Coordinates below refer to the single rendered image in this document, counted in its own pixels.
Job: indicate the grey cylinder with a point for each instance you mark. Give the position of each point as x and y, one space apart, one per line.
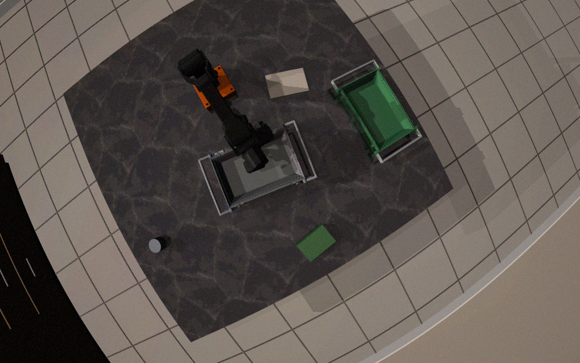
157 244

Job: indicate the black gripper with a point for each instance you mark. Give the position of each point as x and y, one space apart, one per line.
248 169

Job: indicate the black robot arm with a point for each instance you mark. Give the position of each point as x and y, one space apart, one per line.
247 139

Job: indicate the green rectangular box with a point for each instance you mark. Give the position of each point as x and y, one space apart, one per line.
316 242

